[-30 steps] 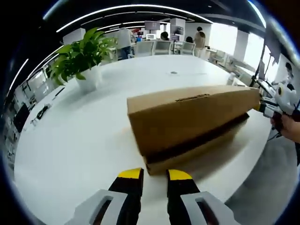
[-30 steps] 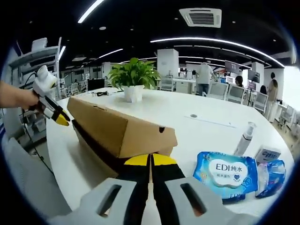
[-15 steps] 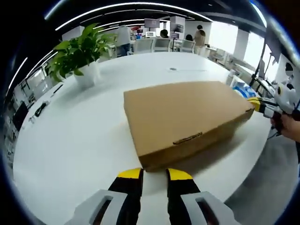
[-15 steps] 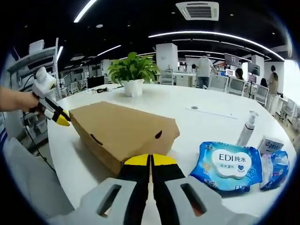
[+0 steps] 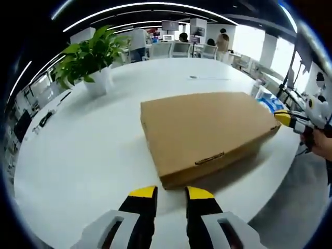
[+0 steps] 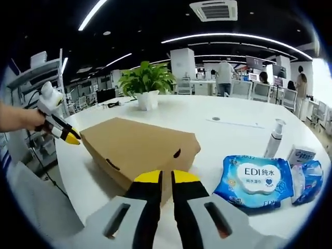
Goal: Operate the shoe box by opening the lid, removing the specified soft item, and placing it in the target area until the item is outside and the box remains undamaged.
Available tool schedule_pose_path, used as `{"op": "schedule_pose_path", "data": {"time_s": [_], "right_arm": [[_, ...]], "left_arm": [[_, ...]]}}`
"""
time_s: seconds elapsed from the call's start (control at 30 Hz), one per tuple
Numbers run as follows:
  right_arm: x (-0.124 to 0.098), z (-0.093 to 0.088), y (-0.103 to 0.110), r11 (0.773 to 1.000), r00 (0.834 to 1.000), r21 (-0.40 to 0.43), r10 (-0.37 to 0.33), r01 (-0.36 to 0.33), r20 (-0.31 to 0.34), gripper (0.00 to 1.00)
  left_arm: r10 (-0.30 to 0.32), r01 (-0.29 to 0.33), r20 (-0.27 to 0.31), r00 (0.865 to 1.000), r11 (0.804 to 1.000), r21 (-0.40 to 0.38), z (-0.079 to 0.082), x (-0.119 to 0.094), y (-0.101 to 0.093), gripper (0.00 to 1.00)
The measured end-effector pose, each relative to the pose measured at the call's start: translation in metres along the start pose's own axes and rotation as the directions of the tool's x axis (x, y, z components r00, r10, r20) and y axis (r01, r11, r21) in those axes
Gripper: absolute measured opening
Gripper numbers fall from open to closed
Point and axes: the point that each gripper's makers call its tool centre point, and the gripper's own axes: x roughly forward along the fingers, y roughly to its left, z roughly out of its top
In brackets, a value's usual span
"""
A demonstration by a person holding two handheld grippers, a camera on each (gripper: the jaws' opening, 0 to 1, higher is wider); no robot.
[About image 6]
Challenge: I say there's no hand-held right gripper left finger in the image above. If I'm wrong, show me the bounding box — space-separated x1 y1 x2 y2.
84 169 164 249

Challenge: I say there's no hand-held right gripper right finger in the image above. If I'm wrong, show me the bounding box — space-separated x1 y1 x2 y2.
170 169 251 249

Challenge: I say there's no brown cardboard shoe box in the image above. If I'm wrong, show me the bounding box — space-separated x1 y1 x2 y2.
79 117 202 207

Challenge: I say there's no blue wipes pack soft item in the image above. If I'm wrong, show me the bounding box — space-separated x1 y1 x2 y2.
212 154 295 216

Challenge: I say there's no white pump bottle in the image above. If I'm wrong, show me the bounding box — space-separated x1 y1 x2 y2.
264 118 286 159

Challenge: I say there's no blue tissue pack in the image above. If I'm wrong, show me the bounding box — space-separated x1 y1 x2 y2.
290 159 325 207

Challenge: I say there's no small white box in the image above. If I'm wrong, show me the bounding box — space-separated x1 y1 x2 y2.
287 144 317 165

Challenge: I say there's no person's left hand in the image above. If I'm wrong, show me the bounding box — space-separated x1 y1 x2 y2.
20 107 52 132

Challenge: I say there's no grey metal shelf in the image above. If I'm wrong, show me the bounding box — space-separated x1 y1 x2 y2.
5 49 68 115

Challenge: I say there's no dark computer monitor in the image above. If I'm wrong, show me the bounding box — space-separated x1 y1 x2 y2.
96 88 117 104

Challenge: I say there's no person in white shirt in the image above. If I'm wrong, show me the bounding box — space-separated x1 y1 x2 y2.
7 160 86 249

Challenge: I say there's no ceiling light strip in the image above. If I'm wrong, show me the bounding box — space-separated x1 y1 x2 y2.
77 0 108 31
160 33 313 62

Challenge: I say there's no green potted plant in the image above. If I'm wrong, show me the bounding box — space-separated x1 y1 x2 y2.
118 61 178 112

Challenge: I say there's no white office chair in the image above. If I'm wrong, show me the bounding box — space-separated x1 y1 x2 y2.
230 80 252 99
251 82 272 102
281 89 298 112

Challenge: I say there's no ceiling air vent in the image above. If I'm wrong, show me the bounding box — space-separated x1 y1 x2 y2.
189 0 238 23

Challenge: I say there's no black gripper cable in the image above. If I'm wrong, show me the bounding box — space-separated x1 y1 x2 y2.
25 89 70 198

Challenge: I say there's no wall-mounted screen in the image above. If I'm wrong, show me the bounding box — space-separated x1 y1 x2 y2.
245 56 268 70

